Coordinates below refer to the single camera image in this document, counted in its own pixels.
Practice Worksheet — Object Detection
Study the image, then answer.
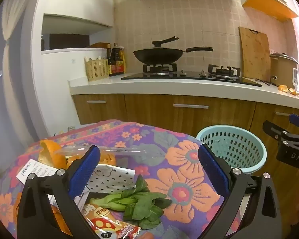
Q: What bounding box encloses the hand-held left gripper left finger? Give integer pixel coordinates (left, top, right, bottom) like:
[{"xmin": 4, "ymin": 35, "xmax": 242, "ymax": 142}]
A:
[{"xmin": 16, "ymin": 145, "xmax": 101, "ymax": 239}]

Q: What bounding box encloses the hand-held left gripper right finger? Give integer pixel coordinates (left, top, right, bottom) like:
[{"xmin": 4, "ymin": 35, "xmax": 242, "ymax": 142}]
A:
[{"xmin": 198, "ymin": 143, "xmax": 282, "ymax": 239}]

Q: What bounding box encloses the light blue plastic basket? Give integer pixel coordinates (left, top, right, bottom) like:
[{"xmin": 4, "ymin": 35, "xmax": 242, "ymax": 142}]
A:
[{"xmin": 196, "ymin": 125, "xmax": 268, "ymax": 175}]

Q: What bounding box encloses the orange snack packet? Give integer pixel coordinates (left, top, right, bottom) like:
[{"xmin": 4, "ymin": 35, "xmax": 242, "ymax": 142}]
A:
[{"xmin": 81, "ymin": 203, "xmax": 142, "ymax": 239}]

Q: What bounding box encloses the orange and white packet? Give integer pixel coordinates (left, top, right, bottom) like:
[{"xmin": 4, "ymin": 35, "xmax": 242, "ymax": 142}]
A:
[{"xmin": 48, "ymin": 194, "xmax": 74, "ymax": 238}]

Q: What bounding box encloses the white dotted wrapper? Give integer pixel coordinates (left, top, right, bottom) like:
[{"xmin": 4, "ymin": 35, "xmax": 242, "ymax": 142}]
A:
[{"xmin": 86, "ymin": 164, "xmax": 136, "ymax": 195}]

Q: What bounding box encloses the floral printed tablecloth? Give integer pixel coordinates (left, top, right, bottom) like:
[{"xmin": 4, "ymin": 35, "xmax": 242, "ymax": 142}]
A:
[{"xmin": 0, "ymin": 119, "xmax": 242, "ymax": 239}]

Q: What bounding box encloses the large orange peel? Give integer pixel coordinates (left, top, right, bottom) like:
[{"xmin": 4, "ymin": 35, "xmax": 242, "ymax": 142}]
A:
[{"xmin": 38, "ymin": 140, "xmax": 68, "ymax": 170}]

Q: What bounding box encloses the clear plastic bag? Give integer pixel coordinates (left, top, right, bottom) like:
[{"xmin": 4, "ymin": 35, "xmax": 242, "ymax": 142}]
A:
[{"xmin": 56, "ymin": 144, "xmax": 150, "ymax": 160}]

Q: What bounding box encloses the white printed paper slip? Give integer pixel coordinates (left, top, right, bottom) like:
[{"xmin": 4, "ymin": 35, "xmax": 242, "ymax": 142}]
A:
[{"xmin": 17, "ymin": 159, "xmax": 59, "ymax": 185}]

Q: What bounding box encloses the beige rice cooker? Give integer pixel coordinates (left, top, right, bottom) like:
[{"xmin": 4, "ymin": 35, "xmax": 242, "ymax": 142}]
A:
[{"xmin": 269, "ymin": 52, "xmax": 299, "ymax": 89}]

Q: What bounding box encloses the green bok choy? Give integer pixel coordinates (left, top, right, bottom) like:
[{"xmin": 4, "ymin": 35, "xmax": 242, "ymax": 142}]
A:
[{"xmin": 90, "ymin": 174, "xmax": 173, "ymax": 229}]

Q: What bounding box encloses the wooden cutting board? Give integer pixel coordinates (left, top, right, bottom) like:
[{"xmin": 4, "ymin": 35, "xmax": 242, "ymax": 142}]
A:
[{"xmin": 239, "ymin": 26, "xmax": 271, "ymax": 81}]

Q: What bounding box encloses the wooden base cabinet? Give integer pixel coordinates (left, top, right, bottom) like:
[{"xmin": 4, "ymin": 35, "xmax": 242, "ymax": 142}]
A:
[{"xmin": 72, "ymin": 93, "xmax": 299, "ymax": 205}]

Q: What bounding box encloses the black gas stove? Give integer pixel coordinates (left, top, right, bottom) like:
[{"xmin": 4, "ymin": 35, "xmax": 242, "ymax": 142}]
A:
[{"xmin": 121, "ymin": 63, "xmax": 263, "ymax": 87}]

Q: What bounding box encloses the white kitchen countertop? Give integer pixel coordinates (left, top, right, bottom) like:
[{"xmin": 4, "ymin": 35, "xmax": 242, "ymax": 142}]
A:
[{"xmin": 68, "ymin": 71, "xmax": 299, "ymax": 110}]

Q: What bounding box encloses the woven utensil holder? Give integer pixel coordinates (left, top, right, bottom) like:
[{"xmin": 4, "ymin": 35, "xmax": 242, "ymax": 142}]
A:
[{"xmin": 84, "ymin": 57, "xmax": 109, "ymax": 81}]

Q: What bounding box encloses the dark sauce bottle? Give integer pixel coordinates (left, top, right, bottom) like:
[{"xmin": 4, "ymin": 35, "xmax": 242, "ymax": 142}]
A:
[{"xmin": 107, "ymin": 44, "xmax": 116, "ymax": 76}]

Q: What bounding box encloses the red label sauce bottle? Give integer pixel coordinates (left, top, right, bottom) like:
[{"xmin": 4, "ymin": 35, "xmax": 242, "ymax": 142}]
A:
[{"xmin": 113, "ymin": 43, "xmax": 124, "ymax": 75}]

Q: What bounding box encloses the white curtain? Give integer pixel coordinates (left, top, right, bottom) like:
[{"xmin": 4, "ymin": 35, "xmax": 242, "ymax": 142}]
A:
[{"xmin": 1, "ymin": 0, "xmax": 40, "ymax": 152}]

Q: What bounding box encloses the black wok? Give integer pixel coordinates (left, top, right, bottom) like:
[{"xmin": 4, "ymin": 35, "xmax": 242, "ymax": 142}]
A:
[{"xmin": 133, "ymin": 47, "xmax": 214, "ymax": 65}]

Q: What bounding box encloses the black power cord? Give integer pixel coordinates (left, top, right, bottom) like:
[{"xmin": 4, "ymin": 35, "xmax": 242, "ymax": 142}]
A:
[{"xmin": 255, "ymin": 78, "xmax": 279, "ymax": 87}]

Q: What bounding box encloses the orange wall cabinet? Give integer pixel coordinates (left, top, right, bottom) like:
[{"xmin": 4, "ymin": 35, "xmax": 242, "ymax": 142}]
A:
[{"xmin": 242, "ymin": 0, "xmax": 299, "ymax": 22}]

